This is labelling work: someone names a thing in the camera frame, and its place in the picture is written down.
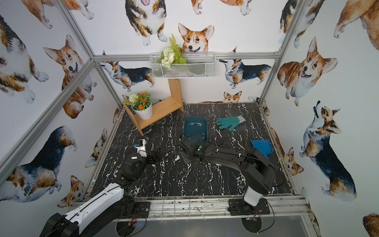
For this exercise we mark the white flower pot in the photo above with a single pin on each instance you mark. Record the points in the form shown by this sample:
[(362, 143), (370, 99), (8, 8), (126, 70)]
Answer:
[(145, 114)]

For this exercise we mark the green work glove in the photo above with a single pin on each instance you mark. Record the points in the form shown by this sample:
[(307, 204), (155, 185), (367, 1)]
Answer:
[(230, 123)]

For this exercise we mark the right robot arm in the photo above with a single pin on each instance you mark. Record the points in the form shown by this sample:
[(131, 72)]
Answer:
[(257, 170)]

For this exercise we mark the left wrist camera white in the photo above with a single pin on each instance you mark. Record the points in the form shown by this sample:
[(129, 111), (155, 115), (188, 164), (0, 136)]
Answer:
[(141, 147)]

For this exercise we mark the white wire basket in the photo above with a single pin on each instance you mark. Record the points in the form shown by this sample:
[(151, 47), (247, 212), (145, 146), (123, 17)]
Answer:
[(196, 65)]

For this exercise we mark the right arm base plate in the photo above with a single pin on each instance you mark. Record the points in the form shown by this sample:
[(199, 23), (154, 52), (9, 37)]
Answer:
[(240, 207)]

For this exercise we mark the teal plastic storage box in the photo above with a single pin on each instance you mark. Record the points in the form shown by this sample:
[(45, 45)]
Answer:
[(196, 128)]

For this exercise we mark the green fern white flowers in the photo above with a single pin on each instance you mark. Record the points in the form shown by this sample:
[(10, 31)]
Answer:
[(171, 57)]

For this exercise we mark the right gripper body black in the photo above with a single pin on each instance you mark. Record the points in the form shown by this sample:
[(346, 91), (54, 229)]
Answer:
[(187, 145)]

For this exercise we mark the blue plastic dustpan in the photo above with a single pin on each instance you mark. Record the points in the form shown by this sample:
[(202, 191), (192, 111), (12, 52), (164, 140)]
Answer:
[(264, 146)]

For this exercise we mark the wooden shelf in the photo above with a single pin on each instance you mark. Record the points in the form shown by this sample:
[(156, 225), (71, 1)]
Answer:
[(161, 109)]

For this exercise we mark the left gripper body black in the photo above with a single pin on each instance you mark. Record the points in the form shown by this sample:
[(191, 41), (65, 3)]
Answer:
[(152, 156)]

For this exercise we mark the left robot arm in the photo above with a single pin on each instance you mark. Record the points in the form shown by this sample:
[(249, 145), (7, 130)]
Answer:
[(111, 203)]

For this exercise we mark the orange flower plant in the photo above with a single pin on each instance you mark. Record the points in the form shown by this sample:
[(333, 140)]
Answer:
[(139, 102)]

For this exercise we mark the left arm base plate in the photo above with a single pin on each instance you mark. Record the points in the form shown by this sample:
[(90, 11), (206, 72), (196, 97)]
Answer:
[(135, 209)]

